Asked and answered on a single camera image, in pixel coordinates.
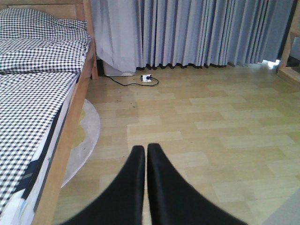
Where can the black white checkered bedding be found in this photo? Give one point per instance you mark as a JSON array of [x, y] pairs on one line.
[[41, 57]]

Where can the grey round rug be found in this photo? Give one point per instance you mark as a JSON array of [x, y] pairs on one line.
[[85, 140]]

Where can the floor power outlet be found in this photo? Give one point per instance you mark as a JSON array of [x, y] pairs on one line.
[[146, 78]]

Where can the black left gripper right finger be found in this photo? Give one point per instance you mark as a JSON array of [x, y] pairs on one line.
[[173, 201]]

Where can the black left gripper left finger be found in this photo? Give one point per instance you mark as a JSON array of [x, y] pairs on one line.
[[121, 203]]

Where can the grey pleated curtain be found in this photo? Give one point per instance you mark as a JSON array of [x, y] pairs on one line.
[[132, 34]]

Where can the wooden desk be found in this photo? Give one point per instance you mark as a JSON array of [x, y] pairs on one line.
[[289, 74]]

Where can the wooden bed frame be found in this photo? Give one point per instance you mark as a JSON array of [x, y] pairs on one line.
[[65, 9]]

